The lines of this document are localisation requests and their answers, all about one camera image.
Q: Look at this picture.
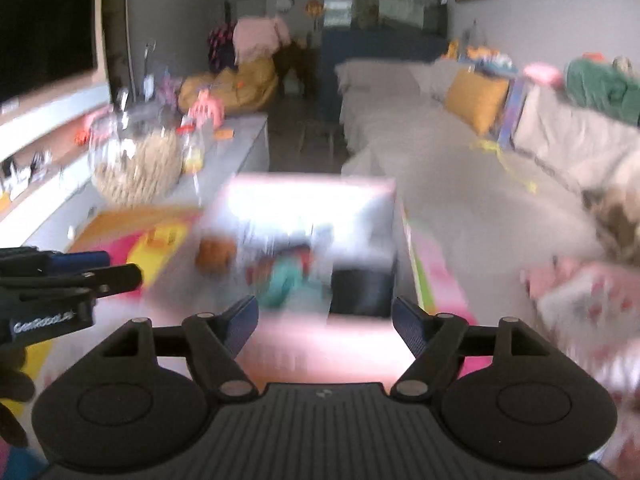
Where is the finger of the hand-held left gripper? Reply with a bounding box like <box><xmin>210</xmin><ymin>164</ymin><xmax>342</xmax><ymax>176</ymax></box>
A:
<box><xmin>0</xmin><ymin>246</ymin><xmax>112</xmax><ymax>277</ymax></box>
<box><xmin>0</xmin><ymin>263</ymin><xmax>145</xmax><ymax>311</ymax></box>

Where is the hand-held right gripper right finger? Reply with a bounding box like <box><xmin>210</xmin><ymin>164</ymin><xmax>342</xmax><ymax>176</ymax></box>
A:
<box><xmin>389</xmin><ymin>296</ymin><xmax>543</xmax><ymax>401</ymax></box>

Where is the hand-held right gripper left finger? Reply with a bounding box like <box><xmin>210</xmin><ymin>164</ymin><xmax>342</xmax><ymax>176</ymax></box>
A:
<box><xmin>102</xmin><ymin>295</ymin><xmax>260</xmax><ymax>401</ymax></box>

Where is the green plastic tool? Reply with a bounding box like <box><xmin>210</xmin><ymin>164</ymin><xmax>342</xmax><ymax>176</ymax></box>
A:
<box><xmin>254</xmin><ymin>254</ymin><xmax>315</xmax><ymax>309</ymax></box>

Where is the pink cardboard box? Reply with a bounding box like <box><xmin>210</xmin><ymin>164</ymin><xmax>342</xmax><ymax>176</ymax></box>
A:
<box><xmin>199</xmin><ymin>174</ymin><xmax>418</xmax><ymax>387</ymax></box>

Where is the person's left hand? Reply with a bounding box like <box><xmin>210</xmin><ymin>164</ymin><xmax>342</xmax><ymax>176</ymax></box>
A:
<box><xmin>0</xmin><ymin>345</ymin><xmax>37</xmax><ymax>450</ymax></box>

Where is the orange round object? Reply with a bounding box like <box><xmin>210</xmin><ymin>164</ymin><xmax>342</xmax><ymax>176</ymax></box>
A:
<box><xmin>194</xmin><ymin>236</ymin><xmax>237</xmax><ymax>274</ymax></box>

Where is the glass jar of nuts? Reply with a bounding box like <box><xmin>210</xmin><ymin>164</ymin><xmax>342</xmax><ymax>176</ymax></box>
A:
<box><xmin>87</xmin><ymin>109</ymin><xmax>184</xmax><ymax>207</ymax></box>

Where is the white tv cabinet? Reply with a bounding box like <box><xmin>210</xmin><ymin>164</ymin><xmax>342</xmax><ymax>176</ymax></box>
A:
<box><xmin>0</xmin><ymin>82</ymin><xmax>113</xmax><ymax>221</ymax></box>

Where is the small jar with red lid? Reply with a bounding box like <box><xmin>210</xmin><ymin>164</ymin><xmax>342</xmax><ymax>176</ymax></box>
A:
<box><xmin>179</xmin><ymin>117</ymin><xmax>206</xmax><ymax>176</ymax></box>

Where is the beige sofa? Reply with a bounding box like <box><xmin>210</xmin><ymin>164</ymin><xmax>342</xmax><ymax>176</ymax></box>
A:
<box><xmin>334</xmin><ymin>56</ymin><xmax>640</xmax><ymax>281</ymax></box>

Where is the floral blanket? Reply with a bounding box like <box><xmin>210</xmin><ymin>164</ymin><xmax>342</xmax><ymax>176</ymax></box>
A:
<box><xmin>519</xmin><ymin>254</ymin><xmax>640</xmax><ymax>413</ymax></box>

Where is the yellow ribbon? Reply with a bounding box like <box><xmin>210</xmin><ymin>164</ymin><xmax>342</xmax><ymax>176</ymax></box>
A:
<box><xmin>471</xmin><ymin>139</ymin><xmax>539</xmax><ymax>194</ymax></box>

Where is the pink plastic toy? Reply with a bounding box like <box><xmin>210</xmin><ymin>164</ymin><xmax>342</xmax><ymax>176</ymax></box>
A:
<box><xmin>189</xmin><ymin>89</ymin><xmax>227</xmax><ymax>129</ymax></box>

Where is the yellow bean bag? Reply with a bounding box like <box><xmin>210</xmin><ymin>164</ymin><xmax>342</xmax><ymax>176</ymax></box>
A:
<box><xmin>179</xmin><ymin>56</ymin><xmax>279</xmax><ymax>117</ymax></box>

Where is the black television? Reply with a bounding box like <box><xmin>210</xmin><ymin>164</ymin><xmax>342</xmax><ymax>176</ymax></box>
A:
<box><xmin>0</xmin><ymin>0</ymin><xmax>99</xmax><ymax>107</ymax></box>

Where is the yellow cushion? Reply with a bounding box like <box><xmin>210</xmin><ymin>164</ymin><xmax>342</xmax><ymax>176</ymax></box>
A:
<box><xmin>443</xmin><ymin>68</ymin><xmax>510</xmax><ymax>137</ymax></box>

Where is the dark polka dot cloth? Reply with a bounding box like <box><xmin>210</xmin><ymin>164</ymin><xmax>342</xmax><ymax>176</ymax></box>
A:
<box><xmin>207</xmin><ymin>22</ymin><xmax>239</xmax><ymax>74</ymax></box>

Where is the dark brown clothing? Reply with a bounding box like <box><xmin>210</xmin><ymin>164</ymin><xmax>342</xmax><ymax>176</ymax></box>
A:
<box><xmin>275</xmin><ymin>37</ymin><xmax>321</xmax><ymax>98</ymax></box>

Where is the pink clothes pile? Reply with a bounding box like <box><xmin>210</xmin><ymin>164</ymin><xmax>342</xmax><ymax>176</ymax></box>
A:
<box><xmin>232</xmin><ymin>16</ymin><xmax>292</xmax><ymax>64</ymax></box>

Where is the pink plush item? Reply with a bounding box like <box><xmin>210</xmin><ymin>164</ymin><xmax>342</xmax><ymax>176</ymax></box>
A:
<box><xmin>522</xmin><ymin>62</ymin><xmax>567</xmax><ymax>87</ymax></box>

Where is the green cloth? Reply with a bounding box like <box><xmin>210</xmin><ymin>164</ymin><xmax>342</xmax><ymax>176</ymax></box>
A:
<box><xmin>564</xmin><ymin>57</ymin><xmax>640</xmax><ymax>127</ymax></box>

